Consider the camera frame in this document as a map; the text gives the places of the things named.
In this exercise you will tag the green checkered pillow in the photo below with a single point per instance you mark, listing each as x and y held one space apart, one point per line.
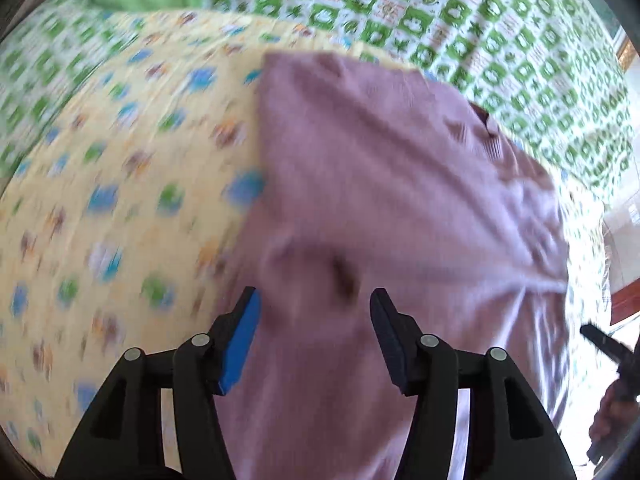
44 60

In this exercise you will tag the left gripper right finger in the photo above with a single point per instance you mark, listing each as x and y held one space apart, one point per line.
510 435

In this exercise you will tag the yellow cartoon bear bedsheet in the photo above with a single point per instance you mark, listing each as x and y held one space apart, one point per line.
116 231

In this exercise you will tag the green checkered quilt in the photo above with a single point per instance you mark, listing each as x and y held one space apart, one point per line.
545 68

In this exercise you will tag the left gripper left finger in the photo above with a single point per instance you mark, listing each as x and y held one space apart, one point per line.
154 417

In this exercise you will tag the purple knit sweater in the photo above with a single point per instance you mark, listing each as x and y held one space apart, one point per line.
381 178

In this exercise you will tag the person's right hand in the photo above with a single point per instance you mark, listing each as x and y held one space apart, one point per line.
615 415

